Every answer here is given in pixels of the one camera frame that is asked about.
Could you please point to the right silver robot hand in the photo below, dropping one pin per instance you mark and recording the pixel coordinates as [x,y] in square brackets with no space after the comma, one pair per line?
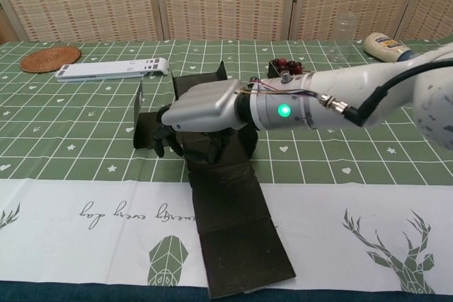
[205,104]

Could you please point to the black cardboard folding box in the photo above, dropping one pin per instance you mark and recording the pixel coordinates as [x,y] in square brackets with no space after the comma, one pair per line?
[230,210]

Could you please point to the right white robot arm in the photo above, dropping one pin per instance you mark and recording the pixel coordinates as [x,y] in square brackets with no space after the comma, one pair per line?
[336,97]

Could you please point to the bunch of dark red grapes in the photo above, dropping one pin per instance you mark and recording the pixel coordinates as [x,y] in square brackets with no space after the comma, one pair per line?
[290,65]

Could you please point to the white folded laptop stand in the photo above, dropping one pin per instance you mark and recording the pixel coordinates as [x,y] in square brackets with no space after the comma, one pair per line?
[106,70]

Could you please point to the clear plastic cup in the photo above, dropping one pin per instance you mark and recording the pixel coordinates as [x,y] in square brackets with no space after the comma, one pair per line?
[341,33]

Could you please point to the green checked deer tablecloth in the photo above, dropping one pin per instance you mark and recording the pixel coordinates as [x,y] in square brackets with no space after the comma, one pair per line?
[354,160]

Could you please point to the round woven rattan coaster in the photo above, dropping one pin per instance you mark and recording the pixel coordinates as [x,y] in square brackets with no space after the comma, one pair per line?
[49,59]

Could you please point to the mayonnaise squeeze bottle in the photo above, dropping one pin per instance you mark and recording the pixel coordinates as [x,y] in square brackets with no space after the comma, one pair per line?
[382,45]

